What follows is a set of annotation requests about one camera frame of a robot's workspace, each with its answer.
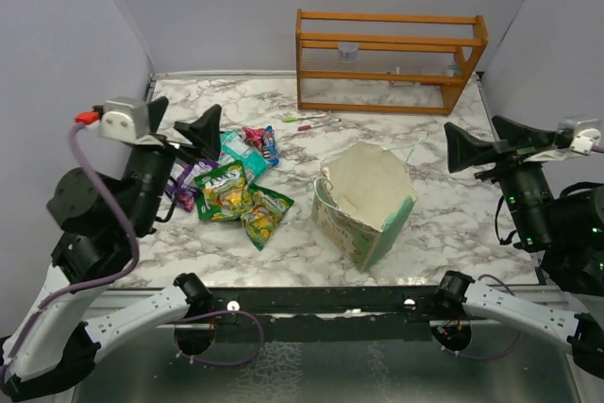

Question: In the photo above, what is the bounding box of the small clear plastic cup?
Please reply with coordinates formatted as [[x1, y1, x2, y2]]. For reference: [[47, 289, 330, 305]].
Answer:
[[338, 42, 359, 63]]

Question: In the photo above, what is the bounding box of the aluminium frame rail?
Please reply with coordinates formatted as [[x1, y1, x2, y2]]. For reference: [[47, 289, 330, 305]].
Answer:
[[84, 285, 568, 320]]

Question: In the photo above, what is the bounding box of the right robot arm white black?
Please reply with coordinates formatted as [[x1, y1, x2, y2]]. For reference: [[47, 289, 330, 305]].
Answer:
[[433, 115, 603, 378]]

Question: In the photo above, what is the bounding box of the green yellow snack packet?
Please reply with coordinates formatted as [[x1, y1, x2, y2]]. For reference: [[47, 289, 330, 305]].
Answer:
[[193, 160, 251, 222]]

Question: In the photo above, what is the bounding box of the teal snack packet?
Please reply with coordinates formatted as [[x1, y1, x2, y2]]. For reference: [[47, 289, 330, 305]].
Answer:
[[218, 131, 273, 183]]

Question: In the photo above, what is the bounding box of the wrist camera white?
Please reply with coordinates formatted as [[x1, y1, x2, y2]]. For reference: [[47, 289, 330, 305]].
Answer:
[[75, 97, 160, 146], [532, 113, 604, 163]]

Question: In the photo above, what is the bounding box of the orange wooden rack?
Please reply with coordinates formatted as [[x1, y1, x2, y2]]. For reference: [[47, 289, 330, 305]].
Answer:
[[294, 8, 489, 116]]

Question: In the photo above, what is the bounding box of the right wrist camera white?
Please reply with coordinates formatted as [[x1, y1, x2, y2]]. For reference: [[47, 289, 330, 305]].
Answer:
[[532, 113, 604, 163]]

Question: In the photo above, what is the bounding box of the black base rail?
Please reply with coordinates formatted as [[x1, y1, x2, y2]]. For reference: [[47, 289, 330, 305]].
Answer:
[[174, 273, 492, 343]]

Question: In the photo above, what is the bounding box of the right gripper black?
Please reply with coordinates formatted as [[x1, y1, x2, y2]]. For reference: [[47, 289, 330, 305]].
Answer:
[[442, 112, 553, 246]]

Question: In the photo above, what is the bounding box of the green capped marker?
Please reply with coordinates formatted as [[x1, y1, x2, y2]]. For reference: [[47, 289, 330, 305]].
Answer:
[[281, 113, 327, 123]]

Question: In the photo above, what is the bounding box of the blue m&m snack packet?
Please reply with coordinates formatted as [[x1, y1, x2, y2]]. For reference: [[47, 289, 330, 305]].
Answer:
[[261, 126, 279, 166]]

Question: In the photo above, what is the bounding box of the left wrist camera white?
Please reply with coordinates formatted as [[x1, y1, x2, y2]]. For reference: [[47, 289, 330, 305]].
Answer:
[[75, 97, 160, 146]]

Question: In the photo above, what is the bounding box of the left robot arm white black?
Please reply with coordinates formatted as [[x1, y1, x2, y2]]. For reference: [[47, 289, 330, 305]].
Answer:
[[1, 97, 222, 402]]

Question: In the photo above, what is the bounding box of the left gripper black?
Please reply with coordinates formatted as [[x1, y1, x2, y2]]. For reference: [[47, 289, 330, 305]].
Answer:
[[127, 96, 224, 232]]

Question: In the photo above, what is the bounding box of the red snack packet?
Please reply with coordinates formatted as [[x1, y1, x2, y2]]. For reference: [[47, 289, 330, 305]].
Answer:
[[242, 126, 265, 153]]

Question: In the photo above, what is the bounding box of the green paper bag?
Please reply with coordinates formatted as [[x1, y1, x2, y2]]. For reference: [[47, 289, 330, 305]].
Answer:
[[311, 141, 418, 273]]

